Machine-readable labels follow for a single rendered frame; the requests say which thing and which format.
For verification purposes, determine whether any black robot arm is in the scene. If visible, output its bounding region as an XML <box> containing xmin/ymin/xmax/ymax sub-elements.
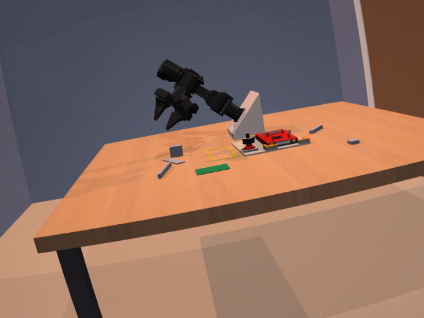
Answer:
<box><xmin>157</xmin><ymin>59</ymin><xmax>245</xmax><ymax>122</ymax></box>

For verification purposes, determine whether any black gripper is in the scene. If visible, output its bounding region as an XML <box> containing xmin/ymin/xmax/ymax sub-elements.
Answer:
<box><xmin>154</xmin><ymin>84</ymin><xmax>192</xmax><ymax>130</ymax></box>

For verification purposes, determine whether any grey wheel with black tyre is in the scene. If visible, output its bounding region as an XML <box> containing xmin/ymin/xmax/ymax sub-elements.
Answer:
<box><xmin>242</xmin><ymin>136</ymin><xmax>255</xmax><ymax>145</ymax></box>

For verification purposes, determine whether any green flat rectangular patch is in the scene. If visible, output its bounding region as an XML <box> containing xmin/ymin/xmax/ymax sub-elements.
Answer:
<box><xmin>195</xmin><ymin>164</ymin><xmax>230</xmax><ymax>175</ymax></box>

